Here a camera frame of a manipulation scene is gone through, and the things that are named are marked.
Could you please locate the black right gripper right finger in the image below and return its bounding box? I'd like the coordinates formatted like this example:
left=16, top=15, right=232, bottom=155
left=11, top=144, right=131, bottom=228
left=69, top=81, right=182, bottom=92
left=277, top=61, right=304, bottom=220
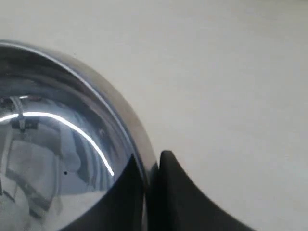
left=154, top=150, right=251, bottom=231

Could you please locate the stainless steel bowl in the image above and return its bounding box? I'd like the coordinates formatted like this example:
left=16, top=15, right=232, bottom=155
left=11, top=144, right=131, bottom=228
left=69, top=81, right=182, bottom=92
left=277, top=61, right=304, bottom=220
left=0, top=40, right=158, bottom=231

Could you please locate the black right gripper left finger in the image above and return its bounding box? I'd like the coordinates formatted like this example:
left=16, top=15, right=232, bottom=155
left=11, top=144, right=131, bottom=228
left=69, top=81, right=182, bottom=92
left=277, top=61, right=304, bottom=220
left=65, top=157, right=144, bottom=231

